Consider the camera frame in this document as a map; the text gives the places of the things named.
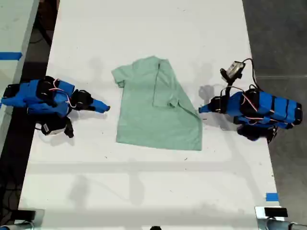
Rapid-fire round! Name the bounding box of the pale green t-shirt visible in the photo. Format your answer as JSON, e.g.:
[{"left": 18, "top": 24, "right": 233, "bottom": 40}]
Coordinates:
[{"left": 111, "top": 55, "right": 203, "bottom": 151}]

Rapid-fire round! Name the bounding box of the long blue tape strip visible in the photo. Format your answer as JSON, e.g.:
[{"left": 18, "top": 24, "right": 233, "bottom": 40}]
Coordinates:
[{"left": 0, "top": 52, "right": 23, "bottom": 61}]

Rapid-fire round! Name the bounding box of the metal table clamp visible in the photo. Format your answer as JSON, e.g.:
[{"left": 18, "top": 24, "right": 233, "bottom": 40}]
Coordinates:
[
  {"left": 254, "top": 206, "right": 289, "bottom": 230},
  {"left": 13, "top": 208, "right": 46, "bottom": 230}
]

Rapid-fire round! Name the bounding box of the small black box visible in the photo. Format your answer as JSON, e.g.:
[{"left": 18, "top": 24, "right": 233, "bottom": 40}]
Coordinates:
[{"left": 264, "top": 207, "right": 288, "bottom": 218}]

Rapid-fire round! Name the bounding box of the camera black stalk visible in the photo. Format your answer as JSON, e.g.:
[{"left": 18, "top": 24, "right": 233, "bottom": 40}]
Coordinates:
[
  {"left": 220, "top": 68, "right": 235, "bottom": 97},
  {"left": 64, "top": 117, "right": 75, "bottom": 138}
]

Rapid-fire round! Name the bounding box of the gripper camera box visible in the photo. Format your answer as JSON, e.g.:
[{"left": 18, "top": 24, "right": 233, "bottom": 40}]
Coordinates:
[
  {"left": 35, "top": 117, "right": 67, "bottom": 137},
  {"left": 226, "top": 60, "right": 246, "bottom": 80}
]

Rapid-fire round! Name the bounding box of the camera black cable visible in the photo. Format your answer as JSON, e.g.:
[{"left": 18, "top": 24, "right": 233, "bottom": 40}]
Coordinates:
[{"left": 242, "top": 58, "right": 259, "bottom": 90}]

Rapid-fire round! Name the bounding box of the black floor cable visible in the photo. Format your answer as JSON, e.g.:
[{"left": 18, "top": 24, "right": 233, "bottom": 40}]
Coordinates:
[{"left": 30, "top": 16, "right": 54, "bottom": 46}]

